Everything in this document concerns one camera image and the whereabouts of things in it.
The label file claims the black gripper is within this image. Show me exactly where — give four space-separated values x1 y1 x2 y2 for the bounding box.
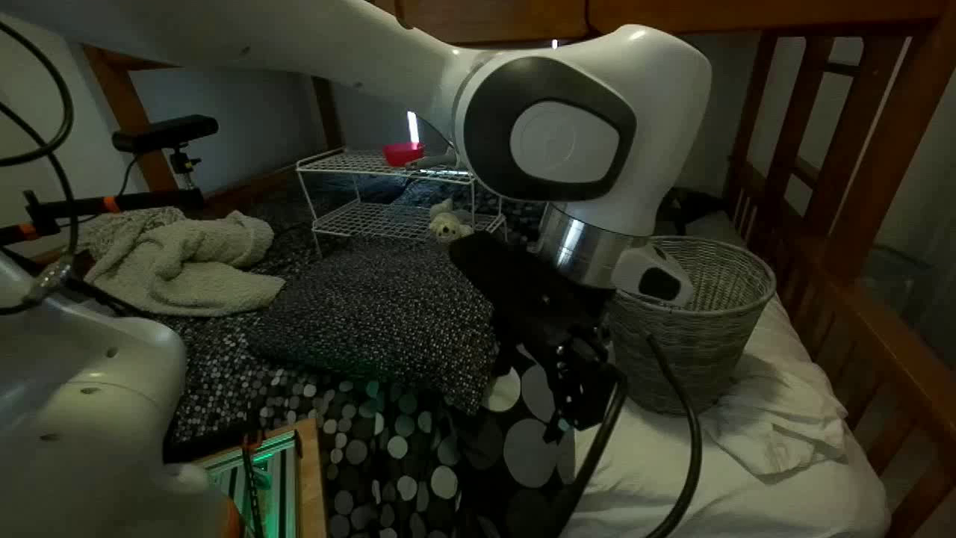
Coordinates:
444 234 623 432

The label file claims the pink bowl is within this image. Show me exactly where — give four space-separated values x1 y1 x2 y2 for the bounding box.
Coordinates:
381 140 426 171

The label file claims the woven wicker basket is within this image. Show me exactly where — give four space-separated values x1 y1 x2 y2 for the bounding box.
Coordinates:
607 234 778 415

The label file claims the white stuffed toy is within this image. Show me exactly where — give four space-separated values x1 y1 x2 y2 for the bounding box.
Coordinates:
426 204 474 241

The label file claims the black speckled pillow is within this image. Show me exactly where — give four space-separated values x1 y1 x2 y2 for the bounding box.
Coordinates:
247 235 502 415

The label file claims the white bed sheet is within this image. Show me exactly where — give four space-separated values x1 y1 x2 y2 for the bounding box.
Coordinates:
556 213 892 538

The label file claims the black polka dot blanket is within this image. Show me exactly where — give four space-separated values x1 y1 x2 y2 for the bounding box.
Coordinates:
160 175 578 538

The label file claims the white crumpled cloth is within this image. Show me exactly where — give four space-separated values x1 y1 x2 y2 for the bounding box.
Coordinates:
711 377 847 482

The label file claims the clear plastic storage box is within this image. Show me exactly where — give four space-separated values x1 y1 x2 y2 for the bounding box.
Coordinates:
291 147 511 250

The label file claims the wooden box with slats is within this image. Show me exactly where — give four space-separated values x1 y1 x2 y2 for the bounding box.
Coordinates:
190 415 332 538

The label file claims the beige towel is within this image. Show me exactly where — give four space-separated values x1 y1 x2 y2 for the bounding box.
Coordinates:
76 207 290 320

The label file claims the black rod with orange band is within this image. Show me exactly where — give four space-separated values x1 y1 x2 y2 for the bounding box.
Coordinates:
0 189 205 249

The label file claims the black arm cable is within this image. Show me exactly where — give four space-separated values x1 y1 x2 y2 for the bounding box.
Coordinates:
556 370 633 519

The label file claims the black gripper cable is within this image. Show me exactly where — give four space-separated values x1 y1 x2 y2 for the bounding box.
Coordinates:
642 331 705 538

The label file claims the wooden bunk bed frame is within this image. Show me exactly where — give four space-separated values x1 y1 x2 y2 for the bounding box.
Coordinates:
76 0 956 538

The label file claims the black stereo camera on stand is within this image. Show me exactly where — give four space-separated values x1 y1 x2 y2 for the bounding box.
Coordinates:
111 113 221 190

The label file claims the black camera cable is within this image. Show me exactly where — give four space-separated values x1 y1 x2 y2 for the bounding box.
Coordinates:
0 18 84 310

